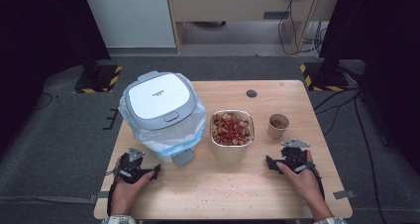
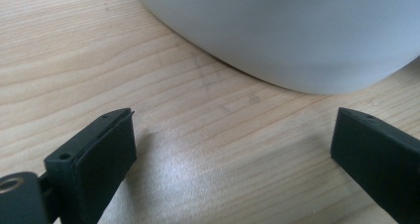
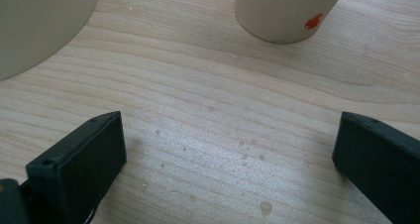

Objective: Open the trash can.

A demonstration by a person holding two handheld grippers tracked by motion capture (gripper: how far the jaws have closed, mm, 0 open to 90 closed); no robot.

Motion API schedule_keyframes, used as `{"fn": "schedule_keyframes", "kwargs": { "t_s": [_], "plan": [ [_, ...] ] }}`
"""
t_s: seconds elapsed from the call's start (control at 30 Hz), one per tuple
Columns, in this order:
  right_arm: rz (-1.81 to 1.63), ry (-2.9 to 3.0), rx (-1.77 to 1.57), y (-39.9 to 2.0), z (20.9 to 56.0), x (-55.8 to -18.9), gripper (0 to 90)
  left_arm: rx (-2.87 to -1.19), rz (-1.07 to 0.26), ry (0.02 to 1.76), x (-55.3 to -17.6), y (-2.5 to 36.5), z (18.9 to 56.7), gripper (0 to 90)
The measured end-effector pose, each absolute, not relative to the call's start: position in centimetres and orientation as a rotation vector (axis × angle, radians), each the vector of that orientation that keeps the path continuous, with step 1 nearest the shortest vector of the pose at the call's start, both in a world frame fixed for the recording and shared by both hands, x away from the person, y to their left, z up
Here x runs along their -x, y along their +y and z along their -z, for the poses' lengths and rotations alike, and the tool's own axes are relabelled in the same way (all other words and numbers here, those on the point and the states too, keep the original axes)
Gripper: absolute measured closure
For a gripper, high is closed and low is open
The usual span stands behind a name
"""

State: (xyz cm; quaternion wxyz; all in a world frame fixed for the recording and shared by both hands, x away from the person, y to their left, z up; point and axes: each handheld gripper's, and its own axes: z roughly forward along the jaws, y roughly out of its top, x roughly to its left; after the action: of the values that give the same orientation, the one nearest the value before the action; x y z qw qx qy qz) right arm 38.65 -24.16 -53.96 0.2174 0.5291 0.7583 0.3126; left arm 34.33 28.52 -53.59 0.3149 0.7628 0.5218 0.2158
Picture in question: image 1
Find metal food container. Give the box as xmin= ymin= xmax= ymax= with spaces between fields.
xmin=209 ymin=109 xmax=256 ymax=165

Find person's left hand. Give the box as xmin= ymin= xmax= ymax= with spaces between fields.
xmin=110 ymin=170 xmax=156 ymax=212

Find dark curtain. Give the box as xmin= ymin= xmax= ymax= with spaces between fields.
xmin=0 ymin=0 xmax=112 ymax=153
xmin=318 ymin=0 xmax=420 ymax=168

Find long black floor cable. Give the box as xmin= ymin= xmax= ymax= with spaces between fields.
xmin=321 ymin=91 xmax=388 ymax=224

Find person's right hand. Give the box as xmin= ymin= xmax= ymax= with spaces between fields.
xmin=276 ymin=150 xmax=326 ymax=212

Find person's left patterned sleeve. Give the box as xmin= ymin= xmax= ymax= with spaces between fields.
xmin=100 ymin=214 xmax=137 ymax=224

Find black hanging cables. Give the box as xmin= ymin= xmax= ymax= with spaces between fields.
xmin=277 ymin=0 xmax=319 ymax=56

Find hand-held gripper cable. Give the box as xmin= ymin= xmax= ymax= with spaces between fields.
xmin=106 ymin=176 xmax=121 ymax=217
xmin=296 ymin=160 xmax=327 ymax=201

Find thin black floor cable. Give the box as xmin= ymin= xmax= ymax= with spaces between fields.
xmin=31 ymin=91 xmax=54 ymax=112

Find black stand with striped base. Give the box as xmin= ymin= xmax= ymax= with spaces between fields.
xmin=299 ymin=52 xmax=351 ymax=93
xmin=72 ymin=52 xmax=123 ymax=94

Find food scraps in cup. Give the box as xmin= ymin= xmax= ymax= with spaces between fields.
xmin=270 ymin=118 xmax=287 ymax=130

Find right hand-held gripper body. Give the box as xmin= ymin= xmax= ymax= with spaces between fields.
xmin=279 ymin=138 xmax=311 ymax=173

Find sliced food with red chili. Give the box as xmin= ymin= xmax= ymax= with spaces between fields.
xmin=211 ymin=112 xmax=254 ymax=147

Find white bin with blue bag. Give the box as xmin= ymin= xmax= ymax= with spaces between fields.
xmin=118 ymin=73 xmax=207 ymax=158

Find right hand-held gripper cable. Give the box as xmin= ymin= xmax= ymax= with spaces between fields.
xmin=296 ymin=160 xmax=327 ymax=201

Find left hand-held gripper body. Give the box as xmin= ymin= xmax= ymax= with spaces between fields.
xmin=106 ymin=147 xmax=147 ymax=184

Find wooden desk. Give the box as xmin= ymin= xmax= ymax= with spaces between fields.
xmin=164 ymin=0 xmax=343 ymax=54

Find brown paper cup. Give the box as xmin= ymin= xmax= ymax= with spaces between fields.
xmin=266 ymin=113 xmax=290 ymax=141

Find white cabinet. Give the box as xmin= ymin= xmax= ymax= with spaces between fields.
xmin=81 ymin=0 xmax=176 ymax=49

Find grey tape strip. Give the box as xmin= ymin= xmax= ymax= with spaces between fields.
xmin=332 ymin=189 xmax=358 ymax=200
xmin=88 ymin=190 xmax=111 ymax=204

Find left hand-held gripper cable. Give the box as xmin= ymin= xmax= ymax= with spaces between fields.
xmin=106 ymin=176 xmax=121 ymax=217

